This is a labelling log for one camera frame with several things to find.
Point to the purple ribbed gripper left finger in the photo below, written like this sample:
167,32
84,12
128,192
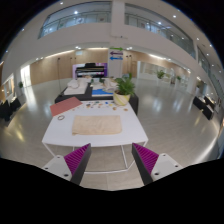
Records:
72,166

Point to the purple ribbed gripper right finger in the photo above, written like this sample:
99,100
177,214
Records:
153,166

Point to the beige towel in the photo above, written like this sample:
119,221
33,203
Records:
97,125

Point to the white table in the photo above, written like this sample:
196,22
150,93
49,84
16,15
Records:
59,131

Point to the red paper sheet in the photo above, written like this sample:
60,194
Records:
64,105

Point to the black display platform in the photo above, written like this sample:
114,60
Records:
88,96

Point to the potted green plant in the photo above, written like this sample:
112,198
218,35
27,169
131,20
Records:
124,90

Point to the blue sheet on platform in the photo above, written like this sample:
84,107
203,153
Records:
100,93

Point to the white architectural model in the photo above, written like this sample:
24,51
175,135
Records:
76,86

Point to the black chairs at right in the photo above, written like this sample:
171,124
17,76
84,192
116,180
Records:
205,105

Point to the black chairs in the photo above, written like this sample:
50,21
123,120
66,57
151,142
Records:
8,108
205,105

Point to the black chairs at left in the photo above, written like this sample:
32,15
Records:
8,108

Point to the background potted plant right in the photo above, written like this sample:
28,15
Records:
160,74

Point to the black piano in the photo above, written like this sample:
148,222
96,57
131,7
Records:
95,70

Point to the white pillar with arrow signs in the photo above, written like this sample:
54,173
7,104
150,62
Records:
116,42

